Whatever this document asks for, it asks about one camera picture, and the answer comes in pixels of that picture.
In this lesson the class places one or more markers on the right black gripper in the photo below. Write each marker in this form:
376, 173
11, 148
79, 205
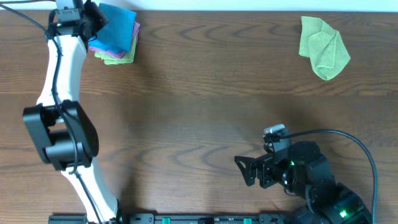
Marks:
265, 163

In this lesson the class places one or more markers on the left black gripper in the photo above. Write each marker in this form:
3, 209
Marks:
92, 13

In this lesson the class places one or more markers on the blue microfiber cloth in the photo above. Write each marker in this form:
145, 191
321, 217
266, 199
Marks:
116, 35

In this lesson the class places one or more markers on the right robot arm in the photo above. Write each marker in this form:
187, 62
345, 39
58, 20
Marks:
304, 171

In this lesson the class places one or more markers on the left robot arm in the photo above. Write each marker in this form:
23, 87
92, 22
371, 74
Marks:
62, 133

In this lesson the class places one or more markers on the purple folded cloth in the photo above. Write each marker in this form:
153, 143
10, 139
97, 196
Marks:
120, 53

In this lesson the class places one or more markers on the light green folded cloth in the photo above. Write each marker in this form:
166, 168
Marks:
126, 58

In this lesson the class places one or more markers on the olive green crumpled cloth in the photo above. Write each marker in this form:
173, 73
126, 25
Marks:
324, 47

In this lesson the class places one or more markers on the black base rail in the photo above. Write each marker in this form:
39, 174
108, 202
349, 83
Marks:
150, 218

